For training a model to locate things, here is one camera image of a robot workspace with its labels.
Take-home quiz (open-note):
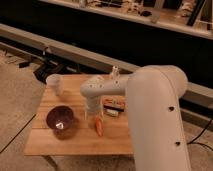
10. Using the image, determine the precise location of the white ceramic cup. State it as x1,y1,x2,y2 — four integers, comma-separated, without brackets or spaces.
46,74,66,99

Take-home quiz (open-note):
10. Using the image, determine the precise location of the black floor object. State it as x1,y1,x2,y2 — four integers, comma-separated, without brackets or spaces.
34,62,64,83

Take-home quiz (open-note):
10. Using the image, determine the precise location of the black cable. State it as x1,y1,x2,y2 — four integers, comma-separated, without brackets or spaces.
186,118,213,153

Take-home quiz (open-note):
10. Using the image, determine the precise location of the wooden table board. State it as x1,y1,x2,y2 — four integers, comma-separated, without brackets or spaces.
24,74,133,156

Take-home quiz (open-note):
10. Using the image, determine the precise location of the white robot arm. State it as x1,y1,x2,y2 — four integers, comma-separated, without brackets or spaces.
80,65,191,171

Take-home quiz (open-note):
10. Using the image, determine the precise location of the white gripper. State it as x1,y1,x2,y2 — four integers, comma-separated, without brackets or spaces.
85,97,102,124

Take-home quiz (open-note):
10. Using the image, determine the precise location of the dark purple bowl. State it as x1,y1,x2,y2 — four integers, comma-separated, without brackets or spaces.
46,105,74,139

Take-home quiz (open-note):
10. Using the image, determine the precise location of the orange pepper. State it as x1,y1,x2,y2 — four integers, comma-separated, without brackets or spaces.
95,116,103,137

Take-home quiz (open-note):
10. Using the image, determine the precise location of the small white packet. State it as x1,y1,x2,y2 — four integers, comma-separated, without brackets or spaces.
106,109,119,117

